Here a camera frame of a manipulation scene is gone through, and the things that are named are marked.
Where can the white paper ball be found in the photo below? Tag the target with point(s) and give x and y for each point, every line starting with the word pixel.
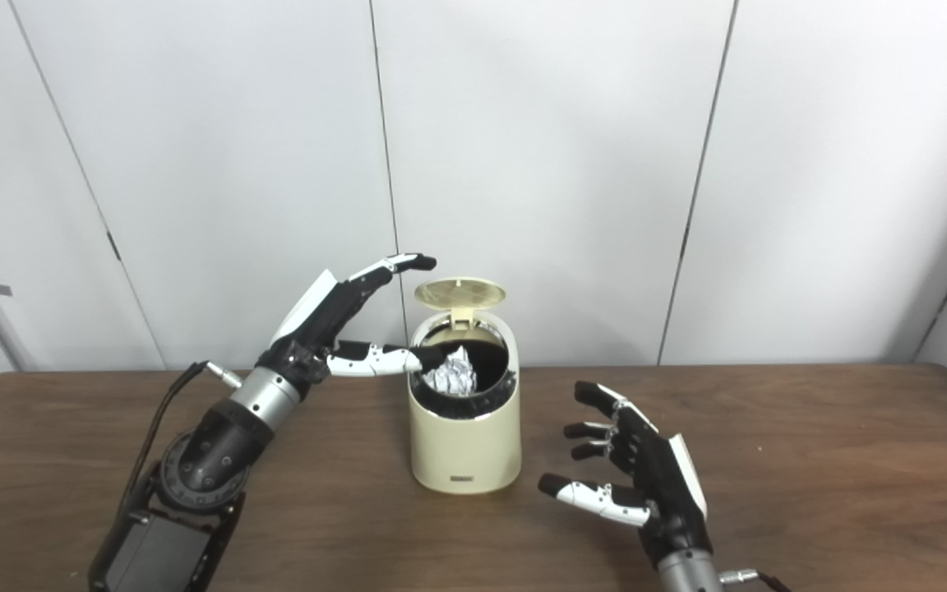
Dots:
pixel 453 374

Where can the black wall panel hinge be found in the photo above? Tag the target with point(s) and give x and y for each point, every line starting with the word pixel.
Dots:
pixel 113 246

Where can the cream round bin lid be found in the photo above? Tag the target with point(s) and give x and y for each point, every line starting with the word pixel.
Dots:
pixel 459 293

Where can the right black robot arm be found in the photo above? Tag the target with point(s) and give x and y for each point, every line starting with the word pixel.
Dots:
pixel 690 574

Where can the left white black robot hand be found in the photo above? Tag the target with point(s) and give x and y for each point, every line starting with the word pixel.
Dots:
pixel 317 316

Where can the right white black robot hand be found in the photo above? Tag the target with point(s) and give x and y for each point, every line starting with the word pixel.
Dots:
pixel 662 485

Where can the cream-colored round bin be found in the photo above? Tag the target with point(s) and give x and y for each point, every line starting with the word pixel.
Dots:
pixel 465 448

